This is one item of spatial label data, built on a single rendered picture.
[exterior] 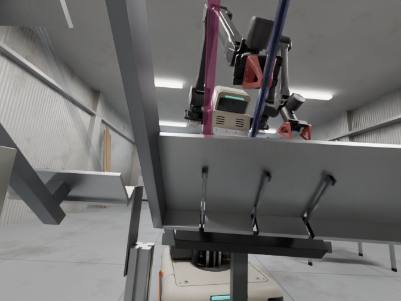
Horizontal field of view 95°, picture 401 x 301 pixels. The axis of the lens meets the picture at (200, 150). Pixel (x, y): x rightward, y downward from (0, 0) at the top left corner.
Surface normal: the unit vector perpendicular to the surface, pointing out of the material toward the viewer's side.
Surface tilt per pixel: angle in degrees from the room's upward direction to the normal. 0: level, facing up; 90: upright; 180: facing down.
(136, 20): 90
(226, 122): 98
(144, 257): 90
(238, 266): 90
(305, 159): 136
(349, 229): 46
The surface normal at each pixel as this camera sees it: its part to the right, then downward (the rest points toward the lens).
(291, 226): 0.03, -0.81
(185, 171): -0.06, 0.58
